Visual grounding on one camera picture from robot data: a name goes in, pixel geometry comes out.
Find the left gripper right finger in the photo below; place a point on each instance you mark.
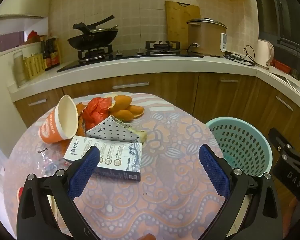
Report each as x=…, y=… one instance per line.
x=251, y=209

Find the wooden cutting board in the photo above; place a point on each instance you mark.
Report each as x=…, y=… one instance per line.
x=177, y=15

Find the orange paper cup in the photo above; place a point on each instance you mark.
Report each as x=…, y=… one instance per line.
x=62, y=123

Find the yellow woven basket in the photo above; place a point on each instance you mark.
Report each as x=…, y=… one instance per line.
x=34, y=65

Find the milk carton box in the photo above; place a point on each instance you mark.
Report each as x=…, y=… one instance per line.
x=119, y=160

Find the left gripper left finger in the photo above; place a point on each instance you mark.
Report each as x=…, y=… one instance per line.
x=35, y=219

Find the grey cylindrical canister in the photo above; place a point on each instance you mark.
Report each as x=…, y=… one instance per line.
x=19, y=71

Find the teal plastic waste basket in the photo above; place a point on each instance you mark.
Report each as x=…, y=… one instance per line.
x=242, y=145

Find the red plastic bag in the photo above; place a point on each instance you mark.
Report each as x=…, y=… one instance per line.
x=96, y=111

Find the pink electric kettle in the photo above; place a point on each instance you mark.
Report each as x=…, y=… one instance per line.
x=264, y=53

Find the polka dot paper wrapper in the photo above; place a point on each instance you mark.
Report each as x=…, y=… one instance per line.
x=116, y=130

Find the black gas stove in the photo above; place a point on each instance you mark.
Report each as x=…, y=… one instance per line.
x=152, y=48

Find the dark sauce bottle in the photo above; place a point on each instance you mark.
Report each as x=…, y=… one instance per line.
x=45, y=54

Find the black wok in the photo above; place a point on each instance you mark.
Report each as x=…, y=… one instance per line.
x=93, y=37

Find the brown rice cooker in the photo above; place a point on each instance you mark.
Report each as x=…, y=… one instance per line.
x=204, y=36

